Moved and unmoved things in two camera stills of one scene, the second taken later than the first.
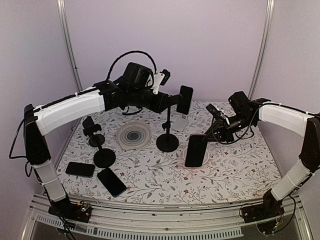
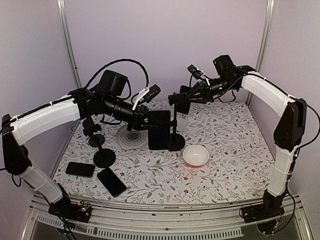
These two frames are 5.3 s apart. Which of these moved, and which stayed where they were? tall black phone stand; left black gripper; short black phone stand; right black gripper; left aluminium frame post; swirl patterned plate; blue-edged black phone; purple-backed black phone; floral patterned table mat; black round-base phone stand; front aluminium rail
Moved: tall black phone stand; left black gripper; purple-backed black phone; right black gripper
Stayed: floral patterned table mat; short black phone stand; black round-base phone stand; front aluminium rail; blue-edged black phone; swirl patterned plate; left aluminium frame post
